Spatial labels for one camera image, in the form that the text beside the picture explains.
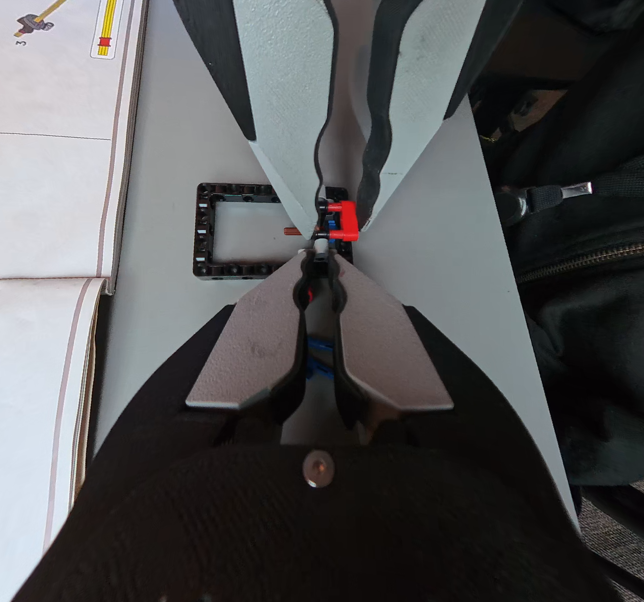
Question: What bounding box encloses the black zip jacket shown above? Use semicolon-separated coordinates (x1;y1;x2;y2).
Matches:
470;0;644;517

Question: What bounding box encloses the black lego frame assembly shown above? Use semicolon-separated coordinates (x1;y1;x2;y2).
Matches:
193;183;360;306

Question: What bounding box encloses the white lego instruction booklet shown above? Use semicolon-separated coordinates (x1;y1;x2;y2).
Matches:
0;0;153;555

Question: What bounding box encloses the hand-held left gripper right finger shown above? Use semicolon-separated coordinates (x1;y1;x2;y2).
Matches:
328;253;454;430

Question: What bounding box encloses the black lanyard strap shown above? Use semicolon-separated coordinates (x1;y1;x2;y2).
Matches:
495;182;594;226

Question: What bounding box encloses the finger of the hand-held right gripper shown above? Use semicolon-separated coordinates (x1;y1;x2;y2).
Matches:
357;0;501;232
226;0;337;240

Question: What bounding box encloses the red lego beam piece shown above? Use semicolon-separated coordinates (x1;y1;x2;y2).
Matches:
338;201;360;241

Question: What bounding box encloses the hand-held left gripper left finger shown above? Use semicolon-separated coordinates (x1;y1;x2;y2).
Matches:
185;251;313;425

